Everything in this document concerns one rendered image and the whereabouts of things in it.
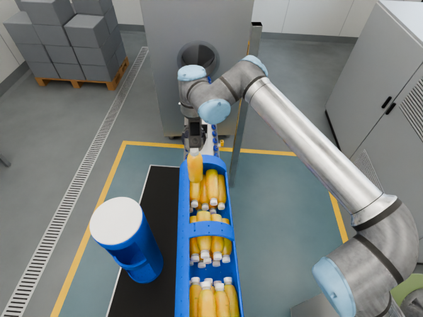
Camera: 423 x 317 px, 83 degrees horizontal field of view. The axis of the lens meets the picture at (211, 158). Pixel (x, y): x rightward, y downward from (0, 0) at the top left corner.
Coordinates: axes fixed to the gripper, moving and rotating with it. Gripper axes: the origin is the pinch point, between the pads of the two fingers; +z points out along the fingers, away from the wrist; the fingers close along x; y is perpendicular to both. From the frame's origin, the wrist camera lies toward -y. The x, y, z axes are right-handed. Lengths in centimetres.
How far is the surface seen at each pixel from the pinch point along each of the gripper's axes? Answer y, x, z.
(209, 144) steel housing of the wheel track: 55, -11, 56
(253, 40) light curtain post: 74, -36, -13
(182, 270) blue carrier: -41, 6, 31
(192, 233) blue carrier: -26.0, 1.5, 26.9
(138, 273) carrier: -16, 49, 133
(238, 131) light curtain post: 74, -37, 63
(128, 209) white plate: -4, 38, 46
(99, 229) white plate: -15, 51, 46
